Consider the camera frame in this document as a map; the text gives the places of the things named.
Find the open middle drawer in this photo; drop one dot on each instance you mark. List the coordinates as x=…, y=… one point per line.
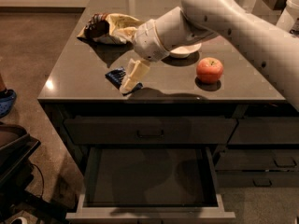
x=150, y=186

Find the blue rxbar blueberry wrapper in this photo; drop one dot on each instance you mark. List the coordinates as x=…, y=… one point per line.
x=116, y=76

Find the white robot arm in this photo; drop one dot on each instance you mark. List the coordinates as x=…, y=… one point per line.
x=271, y=50

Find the white plastic canister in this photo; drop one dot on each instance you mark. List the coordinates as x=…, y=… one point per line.
x=289, y=19

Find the crumpled chip bag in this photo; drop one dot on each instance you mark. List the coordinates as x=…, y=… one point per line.
x=110, y=28

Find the red apple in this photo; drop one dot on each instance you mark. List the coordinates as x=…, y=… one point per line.
x=209, y=70

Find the right top drawer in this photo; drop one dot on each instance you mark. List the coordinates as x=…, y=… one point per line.
x=266, y=131

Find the right bottom drawer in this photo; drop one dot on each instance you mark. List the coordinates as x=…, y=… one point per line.
x=258, y=179

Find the closed top drawer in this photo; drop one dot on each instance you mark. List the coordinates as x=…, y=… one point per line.
x=149, y=130

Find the right middle drawer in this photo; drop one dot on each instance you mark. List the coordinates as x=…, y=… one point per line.
x=258, y=160

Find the white paper bowl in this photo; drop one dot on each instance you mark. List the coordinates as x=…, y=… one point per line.
x=184, y=51

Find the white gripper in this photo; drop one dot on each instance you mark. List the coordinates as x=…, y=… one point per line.
x=146, y=42

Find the blue croc shoe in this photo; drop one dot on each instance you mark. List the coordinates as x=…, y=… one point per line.
x=7, y=101

